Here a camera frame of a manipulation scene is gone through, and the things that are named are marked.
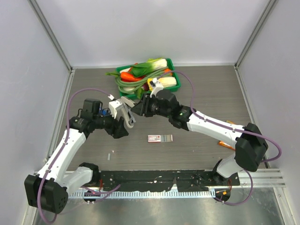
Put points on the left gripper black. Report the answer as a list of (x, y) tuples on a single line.
[(117, 129)]

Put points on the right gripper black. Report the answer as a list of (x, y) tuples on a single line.
[(147, 101)]

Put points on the beige stapler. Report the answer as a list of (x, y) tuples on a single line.
[(126, 111)]

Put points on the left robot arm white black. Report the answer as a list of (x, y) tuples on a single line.
[(49, 189)]

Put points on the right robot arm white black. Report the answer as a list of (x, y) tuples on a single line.
[(247, 141)]

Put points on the purple onion toy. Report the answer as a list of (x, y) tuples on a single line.
[(145, 87)]

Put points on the white radish toy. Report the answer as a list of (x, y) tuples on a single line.
[(127, 90)]

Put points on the green long beans toy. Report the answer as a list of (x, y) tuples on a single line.
[(140, 83)]

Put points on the green plastic tray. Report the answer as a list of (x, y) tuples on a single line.
[(138, 94)]

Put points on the orange carrot toy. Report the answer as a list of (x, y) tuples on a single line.
[(167, 71), (128, 77)]

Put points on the yellow napa cabbage toy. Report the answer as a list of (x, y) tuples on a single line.
[(167, 82)]

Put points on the white green napa cabbage toy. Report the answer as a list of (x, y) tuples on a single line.
[(152, 65)]

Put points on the orange carrot toy right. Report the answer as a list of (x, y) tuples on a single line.
[(167, 71)]

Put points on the staple box red white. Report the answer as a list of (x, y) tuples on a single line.
[(160, 138)]

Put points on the Fox's candy bag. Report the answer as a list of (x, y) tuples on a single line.
[(221, 143)]

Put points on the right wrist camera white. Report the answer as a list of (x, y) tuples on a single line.
[(156, 87)]

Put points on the white cable duct rail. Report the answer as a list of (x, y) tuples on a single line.
[(145, 195)]

